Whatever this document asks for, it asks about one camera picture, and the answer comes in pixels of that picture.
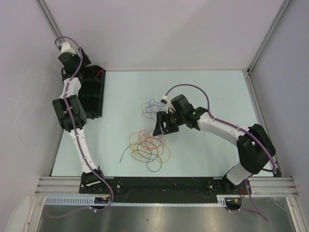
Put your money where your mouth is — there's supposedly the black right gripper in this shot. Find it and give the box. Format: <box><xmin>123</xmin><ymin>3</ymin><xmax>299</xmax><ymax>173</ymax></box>
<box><xmin>153</xmin><ymin>111</ymin><xmax>184</xmax><ymax>137</ymax></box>

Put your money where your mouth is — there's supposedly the red white-striped cable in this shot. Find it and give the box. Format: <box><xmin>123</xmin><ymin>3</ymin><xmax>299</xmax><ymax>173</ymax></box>
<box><xmin>81</xmin><ymin>61</ymin><xmax>109</xmax><ymax>79</ymax></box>

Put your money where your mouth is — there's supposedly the orange-red cable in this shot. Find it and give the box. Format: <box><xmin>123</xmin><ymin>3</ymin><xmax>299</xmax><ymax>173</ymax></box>
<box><xmin>138</xmin><ymin>129</ymin><xmax>165</xmax><ymax>155</ymax></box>

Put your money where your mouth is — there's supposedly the dark brown cable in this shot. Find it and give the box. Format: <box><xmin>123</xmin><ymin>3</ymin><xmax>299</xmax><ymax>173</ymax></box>
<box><xmin>119</xmin><ymin>142</ymin><xmax>163</xmax><ymax>173</ymax></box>

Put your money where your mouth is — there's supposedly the yellow cable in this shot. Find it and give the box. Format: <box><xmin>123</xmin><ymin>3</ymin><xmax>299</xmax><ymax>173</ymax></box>
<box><xmin>127</xmin><ymin>131</ymin><xmax>171</xmax><ymax>165</ymax></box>

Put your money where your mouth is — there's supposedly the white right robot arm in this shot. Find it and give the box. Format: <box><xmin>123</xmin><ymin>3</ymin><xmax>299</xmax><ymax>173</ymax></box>
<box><xmin>153</xmin><ymin>94</ymin><xmax>276</xmax><ymax>194</ymax></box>

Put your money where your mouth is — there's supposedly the black compartment storage bin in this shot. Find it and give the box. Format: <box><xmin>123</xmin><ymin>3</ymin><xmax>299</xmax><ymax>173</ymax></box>
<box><xmin>78</xmin><ymin>65</ymin><xmax>106</xmax><ymax>119</ymax></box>

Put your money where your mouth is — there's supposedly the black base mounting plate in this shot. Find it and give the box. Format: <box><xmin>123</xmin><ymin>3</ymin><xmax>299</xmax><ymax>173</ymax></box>
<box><xmin>79</xmin><ymin>175</ymin><xmax>252</xmax><ymax>211</ymax></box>

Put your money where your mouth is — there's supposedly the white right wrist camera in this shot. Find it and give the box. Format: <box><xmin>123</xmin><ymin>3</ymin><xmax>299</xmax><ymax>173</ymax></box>
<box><xmin>161</xmin><ymin>95</ymin><xmax>176</xmax><ymax>114</ymax></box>

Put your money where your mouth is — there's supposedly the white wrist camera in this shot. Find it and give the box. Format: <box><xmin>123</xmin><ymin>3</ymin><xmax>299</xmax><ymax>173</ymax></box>
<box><xmin>161</xmin><ymin>95</ymin><xmax>176</xmax><ymax>114</ymax></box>
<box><xmin>58</xmin><ymin>42</ymin><xmax>77</xmax><ymax>57</ymax></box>

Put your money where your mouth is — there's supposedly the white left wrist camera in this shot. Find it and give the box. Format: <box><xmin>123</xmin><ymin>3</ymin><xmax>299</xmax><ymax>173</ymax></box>
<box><xmin>58</xmin><ymin>42</ymin><xmax>77</xmax><ymax>57</ymax></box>

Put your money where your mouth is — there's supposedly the pink cable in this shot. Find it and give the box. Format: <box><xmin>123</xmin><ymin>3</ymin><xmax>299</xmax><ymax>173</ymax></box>
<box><xmin>140</xmin><ymin>101</ymin><xmax>165</xmax><ymax>123</ymax></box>

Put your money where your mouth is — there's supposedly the blue cable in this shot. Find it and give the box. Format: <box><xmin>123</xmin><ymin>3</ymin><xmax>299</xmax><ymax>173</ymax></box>
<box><xmin>144</xmin><ymin>98</ymin><xmax>165</xmax><ymax>114</ymax></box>

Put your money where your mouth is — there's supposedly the aluminium corner post left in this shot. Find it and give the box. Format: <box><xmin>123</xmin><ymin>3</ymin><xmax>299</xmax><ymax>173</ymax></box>
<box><xmin>35</xmin><ymin>0</ymin><xmax>65</xmax><ymax>43</ymax></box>

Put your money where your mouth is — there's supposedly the aluminium corner post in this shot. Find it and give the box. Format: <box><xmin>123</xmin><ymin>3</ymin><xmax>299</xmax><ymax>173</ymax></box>
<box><xmin>247</xmin><ymin>0</ymin><xmax>293</xmax><ymax>73</ymax></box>
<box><xmin>35</xmin><ymin>0</ymin><xmax>65</xmax><ymax>43</ymax></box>

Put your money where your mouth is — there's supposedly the grey slotted cable duct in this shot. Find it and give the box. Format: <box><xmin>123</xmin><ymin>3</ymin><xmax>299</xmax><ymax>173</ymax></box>
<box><xmin>44</xmin><ymin>196</ymin><xmax>226</xmax><ymax>207</ymax></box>

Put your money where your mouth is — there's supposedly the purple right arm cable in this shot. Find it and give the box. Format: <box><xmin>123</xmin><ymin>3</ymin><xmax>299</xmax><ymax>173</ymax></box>
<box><xmin>165</xmin><ymin>83</ymin><xmax>277</xmax><ymax>222</ymax></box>

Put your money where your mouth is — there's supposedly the aluminium frame rail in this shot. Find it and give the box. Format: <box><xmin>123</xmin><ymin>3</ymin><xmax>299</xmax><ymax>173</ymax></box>
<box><xmin>35</xmin><ymin>176</ymin><xmax>298</xmax><ymax>197</ymax></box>

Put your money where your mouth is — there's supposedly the aluminium corner post right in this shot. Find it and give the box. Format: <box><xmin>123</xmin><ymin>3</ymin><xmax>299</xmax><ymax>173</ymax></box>
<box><xmin>247</xmin><ymin>0</ymin><xmax>293</xmax><ymax>73</ymax></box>

